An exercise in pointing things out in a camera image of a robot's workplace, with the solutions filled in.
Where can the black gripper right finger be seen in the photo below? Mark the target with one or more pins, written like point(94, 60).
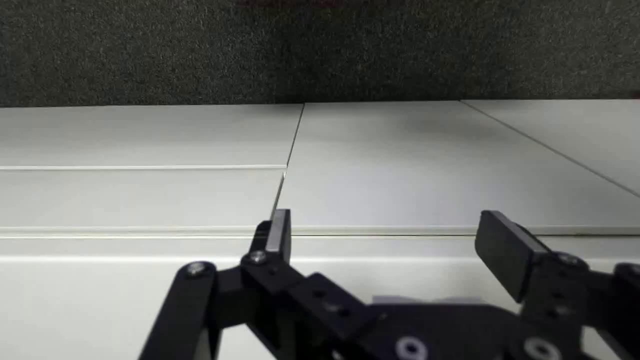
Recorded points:
point(506, 252)

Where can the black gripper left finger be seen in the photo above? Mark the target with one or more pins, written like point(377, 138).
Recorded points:
point(267, 280)

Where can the white base cabinet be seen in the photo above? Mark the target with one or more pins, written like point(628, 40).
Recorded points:
point(400, 173)

